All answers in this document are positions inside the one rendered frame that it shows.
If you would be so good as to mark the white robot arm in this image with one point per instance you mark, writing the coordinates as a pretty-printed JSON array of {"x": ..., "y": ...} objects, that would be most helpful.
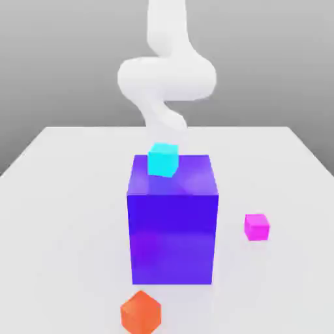
[{"x": 167, "y": 78}]

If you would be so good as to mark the small cyan cube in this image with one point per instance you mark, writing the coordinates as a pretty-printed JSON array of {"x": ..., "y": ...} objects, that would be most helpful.
[{"x": 163, "y": 160}]

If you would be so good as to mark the small magenta cube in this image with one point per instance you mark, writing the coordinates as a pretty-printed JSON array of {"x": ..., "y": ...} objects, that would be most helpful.
[{"x": 257, "y": 227}]

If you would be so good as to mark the small orange cube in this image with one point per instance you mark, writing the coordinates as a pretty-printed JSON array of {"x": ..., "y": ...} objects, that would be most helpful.
[{"x": 140, "y": 313}]

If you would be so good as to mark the large purple box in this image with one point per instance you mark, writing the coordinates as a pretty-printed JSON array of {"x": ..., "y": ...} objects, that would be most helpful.
[{"x": 172, "y": 234}]

